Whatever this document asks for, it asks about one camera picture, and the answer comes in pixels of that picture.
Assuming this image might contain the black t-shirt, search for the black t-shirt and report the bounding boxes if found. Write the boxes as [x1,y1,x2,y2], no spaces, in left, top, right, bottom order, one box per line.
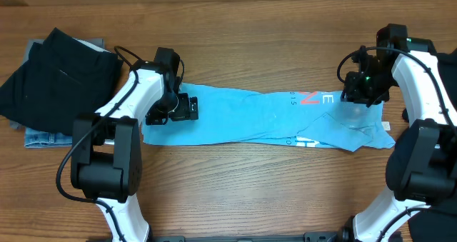
[393,51,456,242]

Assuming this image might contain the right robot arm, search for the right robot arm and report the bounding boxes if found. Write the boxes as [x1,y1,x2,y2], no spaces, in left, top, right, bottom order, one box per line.
[329,24,456,241]

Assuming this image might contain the black cable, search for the black cable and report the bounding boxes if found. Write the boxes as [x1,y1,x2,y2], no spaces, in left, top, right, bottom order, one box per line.
[336,46,457,242]
[55,45,186,242]

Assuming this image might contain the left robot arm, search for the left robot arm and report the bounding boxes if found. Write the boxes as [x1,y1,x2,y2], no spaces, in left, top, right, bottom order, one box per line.
[56,48,199,241]

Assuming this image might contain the folded black pants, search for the folded black pants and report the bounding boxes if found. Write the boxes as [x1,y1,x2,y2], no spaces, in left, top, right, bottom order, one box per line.
[1,29,122,136]

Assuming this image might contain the left black cable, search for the left black cable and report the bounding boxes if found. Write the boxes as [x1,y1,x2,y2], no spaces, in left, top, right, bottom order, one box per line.
[55,45,186,242]

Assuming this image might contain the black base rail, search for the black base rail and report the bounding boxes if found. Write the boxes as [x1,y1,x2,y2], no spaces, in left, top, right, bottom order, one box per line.
[147,228,356,242]

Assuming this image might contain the right black cable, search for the right black cable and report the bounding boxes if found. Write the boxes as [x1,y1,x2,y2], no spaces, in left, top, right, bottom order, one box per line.
[336,46,457,242]

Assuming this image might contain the light blue t-shirt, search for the light blue t-shirt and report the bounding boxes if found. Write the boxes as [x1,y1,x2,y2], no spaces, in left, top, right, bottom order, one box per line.
[142,84,395,152]

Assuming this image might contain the folded blue jeans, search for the folded blue jeans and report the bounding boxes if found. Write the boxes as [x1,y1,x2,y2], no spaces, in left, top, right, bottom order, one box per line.
[24,128,72,148]

